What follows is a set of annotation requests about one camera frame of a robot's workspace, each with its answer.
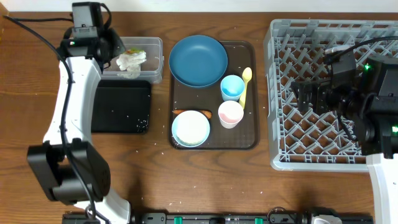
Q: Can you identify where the yellow green snack wrapper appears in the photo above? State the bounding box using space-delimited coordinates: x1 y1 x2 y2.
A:
125 47 144 55

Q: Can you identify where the white tissue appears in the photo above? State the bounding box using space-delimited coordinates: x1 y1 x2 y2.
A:
116 51 147 79

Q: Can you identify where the light blue plastic cup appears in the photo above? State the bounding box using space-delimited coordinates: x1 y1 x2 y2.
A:
220 75 244 101

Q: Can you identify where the pink plastic cup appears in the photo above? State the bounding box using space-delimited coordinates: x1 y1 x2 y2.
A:
218 101 244 129

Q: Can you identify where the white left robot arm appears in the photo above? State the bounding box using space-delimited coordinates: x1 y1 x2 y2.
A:
27 2 131 223

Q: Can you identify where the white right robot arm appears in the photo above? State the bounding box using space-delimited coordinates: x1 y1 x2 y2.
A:
291 54 397 223

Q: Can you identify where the clear plastic waste bin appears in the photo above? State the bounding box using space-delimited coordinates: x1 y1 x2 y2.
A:
101 37 164 84

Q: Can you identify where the grey dishwasher rack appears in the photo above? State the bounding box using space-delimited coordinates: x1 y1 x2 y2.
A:
264 19 397 172

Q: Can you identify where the black waste tray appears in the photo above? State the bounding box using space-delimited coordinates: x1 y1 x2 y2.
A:
91 80 152 134

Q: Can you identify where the yellow plastic spoon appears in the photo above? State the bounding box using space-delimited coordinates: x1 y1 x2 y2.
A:
239 67 252 108

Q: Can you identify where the dark brown serving tray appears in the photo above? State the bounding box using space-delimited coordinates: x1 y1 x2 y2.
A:
169 40 260 150

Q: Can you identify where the dark blue plate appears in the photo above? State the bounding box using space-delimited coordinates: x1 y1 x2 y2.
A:
169 35 228 88

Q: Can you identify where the orange carrot piece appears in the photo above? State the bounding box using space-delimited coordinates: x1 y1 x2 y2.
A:
172 110 212 119

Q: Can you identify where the light blue bowl with rice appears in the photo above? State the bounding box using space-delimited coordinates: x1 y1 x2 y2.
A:
171 110 210 147

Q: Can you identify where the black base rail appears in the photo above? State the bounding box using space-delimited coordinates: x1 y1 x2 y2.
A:
61 207 374 224

